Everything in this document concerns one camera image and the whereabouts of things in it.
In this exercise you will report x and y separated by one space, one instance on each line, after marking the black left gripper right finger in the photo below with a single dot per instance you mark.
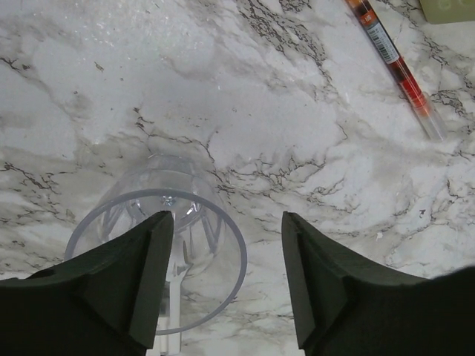
346 304

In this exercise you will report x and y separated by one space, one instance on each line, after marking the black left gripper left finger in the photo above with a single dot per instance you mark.
105 301

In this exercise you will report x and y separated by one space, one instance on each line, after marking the clear plastic cup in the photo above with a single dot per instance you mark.
197 257

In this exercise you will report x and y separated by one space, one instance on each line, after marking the pale green plastic basket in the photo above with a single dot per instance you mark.
448 11

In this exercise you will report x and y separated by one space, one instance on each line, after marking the red pen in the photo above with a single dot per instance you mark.
421 105

